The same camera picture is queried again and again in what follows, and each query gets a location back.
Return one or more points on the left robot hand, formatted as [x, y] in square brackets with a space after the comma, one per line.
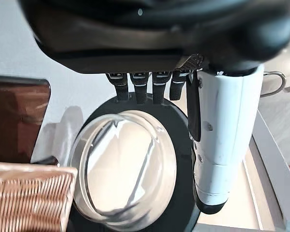
[147, 31]

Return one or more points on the dark clear plastic box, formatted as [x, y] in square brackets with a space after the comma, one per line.
[48, 160]

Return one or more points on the woven wicker laundry basket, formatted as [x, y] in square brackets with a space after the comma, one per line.
[31, 198]

